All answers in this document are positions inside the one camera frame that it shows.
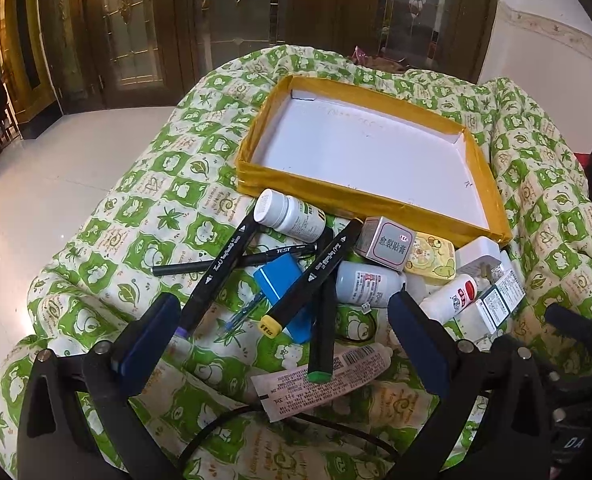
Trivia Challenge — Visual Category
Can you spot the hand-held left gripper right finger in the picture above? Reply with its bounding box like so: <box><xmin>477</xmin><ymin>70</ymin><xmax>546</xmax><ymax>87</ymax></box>
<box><xmin>388</xmin><ymin>292</ymin><xmax>557</xmax><ymax>480</ymax></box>

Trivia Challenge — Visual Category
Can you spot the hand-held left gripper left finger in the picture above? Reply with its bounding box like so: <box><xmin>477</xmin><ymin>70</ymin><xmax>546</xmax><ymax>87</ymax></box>
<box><xmin>18</xmin><ymin>294</ymin><xmax>181</xmax><ymax>480</ymax></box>

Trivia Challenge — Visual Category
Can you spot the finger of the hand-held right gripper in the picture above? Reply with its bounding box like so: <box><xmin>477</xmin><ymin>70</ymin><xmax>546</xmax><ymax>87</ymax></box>
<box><xmin>543</xmin><ymin>302</ymin><xmax>592</xmax><ymax>356</ymax></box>

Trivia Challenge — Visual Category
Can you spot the white medicine box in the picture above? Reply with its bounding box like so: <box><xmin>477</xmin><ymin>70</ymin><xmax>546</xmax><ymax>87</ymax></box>
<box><xmin>468</xmin><ymin>280</ymin><xmax>522</xmax><ymax>336</ymax></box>
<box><xmin>496</xmin><ymin>252</ymin><xmax>527</xmax><ymax>301</ymax></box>

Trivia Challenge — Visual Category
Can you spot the thin black pen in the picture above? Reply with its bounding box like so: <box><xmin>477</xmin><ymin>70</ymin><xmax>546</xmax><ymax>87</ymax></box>
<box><xmin>152</xmin><ymin>246</ymin><xmax>319</xmax><ymax>277</ymax></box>

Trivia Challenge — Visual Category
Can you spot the white bottle blue red label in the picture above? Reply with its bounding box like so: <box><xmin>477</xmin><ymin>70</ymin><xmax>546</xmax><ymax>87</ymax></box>
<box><xmin>335</xmin><ymin>260</ymin><xmax>407</xmax><ymax>307</ymax></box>

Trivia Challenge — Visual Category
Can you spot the yellow cartoon keychain case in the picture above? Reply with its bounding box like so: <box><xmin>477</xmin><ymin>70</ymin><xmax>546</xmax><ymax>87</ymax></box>
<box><xmin>403</xmin><ymin>232</ymin><xmax>457</xmax><ymax>278</ymax></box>

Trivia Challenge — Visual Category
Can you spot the black marker green cap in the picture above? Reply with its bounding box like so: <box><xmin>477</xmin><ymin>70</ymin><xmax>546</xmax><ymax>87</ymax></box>
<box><xmin>307</xmin><ymin>227</ymin><xmax>337</xmax><ymax>385</ymax></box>

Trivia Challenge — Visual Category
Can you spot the black marker purple cap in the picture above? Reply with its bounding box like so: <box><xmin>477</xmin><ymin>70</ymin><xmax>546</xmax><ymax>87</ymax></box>
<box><xmin>173</xmin><ymin>212</ymin><xmax>259</xmax><ymax>338</ymax></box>

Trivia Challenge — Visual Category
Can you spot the white plug charger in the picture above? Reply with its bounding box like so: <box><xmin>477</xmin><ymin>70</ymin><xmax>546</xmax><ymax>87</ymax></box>
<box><xmin>453</xmin><ymin>236</ymin><xmax>507</xmax><ymax>281</ymax></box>

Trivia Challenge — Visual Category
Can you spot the small grey cardboard box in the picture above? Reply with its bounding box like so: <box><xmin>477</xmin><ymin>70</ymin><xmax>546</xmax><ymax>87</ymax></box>
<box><xmin>355</xmin><ymin>216</ymin><xmax>417</xmax><ymax>272</ymax></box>

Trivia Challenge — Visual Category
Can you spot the black marker yellow cap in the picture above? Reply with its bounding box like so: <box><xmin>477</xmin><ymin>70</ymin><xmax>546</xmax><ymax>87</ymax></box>
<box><xmin>261</xmin><ymin>219</ymin><xmax>364</xmax><ymax>338</ymax></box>

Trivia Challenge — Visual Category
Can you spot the pink ointment tube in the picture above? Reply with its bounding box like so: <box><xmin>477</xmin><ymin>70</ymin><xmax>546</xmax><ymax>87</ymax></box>
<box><xmin>250</xmin><ymin>347</ymin><xmax>394</xmax><ymax>423</ymax></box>

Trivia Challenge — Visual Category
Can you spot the blue battery pack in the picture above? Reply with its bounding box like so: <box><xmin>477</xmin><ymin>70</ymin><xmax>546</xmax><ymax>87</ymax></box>
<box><xmin>253</xmin><ymin>253</ymin><xmax>321</xmax><ymax>345</ymax></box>

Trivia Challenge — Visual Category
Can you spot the white pill bottle green label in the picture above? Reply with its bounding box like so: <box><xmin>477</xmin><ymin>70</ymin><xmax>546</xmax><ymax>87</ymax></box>
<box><xmin>254</xmin><ymin>189</ymin><xmax>327</xmax><ymax>243</ymax></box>

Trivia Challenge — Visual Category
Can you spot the yellow cardboard box tray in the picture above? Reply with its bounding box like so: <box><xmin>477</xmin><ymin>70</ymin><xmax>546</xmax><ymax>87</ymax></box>
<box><xmin>235</xmin><ymin>75</ymin><xmax>514</xmax><ymax>247</ymax></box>

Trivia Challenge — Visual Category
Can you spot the blue transparent pen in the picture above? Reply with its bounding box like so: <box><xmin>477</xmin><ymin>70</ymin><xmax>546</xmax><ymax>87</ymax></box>
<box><xmin>228</xmin><ymin>292</ymin><xmax>267</xmax><ymax>333</ymax></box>

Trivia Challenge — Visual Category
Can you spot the green printed blanket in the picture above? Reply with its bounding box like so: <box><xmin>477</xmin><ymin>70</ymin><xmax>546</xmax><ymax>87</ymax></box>
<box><xmin>0</xmin><ymin>45</ymin><xmax>592</xmax><ymax>480</ymax></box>

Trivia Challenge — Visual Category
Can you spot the wooden door with glass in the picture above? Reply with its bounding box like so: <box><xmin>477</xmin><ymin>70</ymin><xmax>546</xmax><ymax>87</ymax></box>
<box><xmin>351</xmin><ymin>0</ymin><xmax>501</xmax><ymax>81</ymax></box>
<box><xmin>83</xmin><ymin>0</ymin><xmax>197</xmax><ymax>106</ymax></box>

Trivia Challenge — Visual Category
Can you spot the black hair tie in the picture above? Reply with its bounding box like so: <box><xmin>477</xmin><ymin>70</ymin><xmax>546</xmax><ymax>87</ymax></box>
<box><xmin>336</xmin><ymin>310</ymin><xmax>377</xmax><ymax>346</ymax></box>

